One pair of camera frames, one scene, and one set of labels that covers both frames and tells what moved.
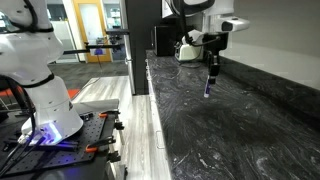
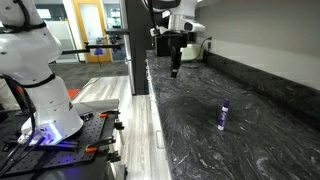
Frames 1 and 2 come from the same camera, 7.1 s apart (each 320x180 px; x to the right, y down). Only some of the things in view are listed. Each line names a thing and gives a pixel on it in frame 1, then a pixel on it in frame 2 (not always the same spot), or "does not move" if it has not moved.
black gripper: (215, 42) → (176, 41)
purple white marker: (207, 88) → (224, 115)
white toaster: (185, 52) does not move
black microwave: (165, 38) does not move
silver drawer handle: (159, 140) does not move
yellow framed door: (91, 19) does not move
